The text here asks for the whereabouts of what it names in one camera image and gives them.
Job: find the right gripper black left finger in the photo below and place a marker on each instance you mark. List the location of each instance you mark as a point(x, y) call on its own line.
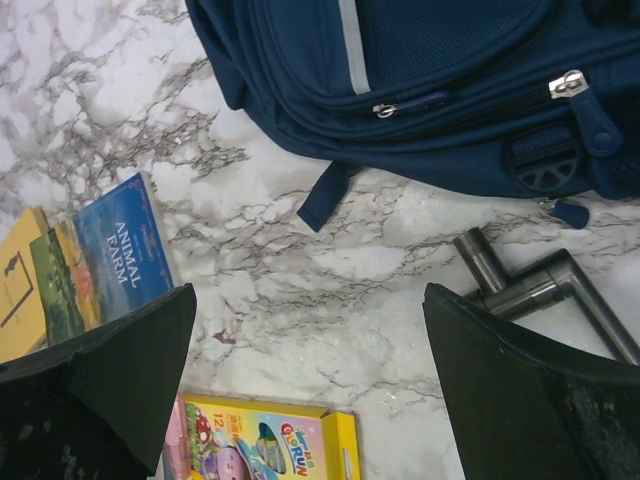
point(97, 406)

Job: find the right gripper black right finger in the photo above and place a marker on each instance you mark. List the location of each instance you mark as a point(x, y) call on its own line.
point(524, 406)

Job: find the pink eraser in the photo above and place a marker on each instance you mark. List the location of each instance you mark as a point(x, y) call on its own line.
point(175, 455)

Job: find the navy blue student backpack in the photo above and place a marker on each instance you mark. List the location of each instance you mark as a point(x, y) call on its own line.
point(512, 99)

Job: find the yellow notebook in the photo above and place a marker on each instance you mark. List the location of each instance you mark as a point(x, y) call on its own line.
point(22, 317)

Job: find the yellow crayon box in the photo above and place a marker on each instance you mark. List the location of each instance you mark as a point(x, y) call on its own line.
point(230, 438)

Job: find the Animal Farm blue book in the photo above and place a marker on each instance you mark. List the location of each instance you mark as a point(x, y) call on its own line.
point(107, 260)

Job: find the steel clamp handle tool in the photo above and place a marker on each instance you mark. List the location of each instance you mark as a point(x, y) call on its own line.
point(548, 281)

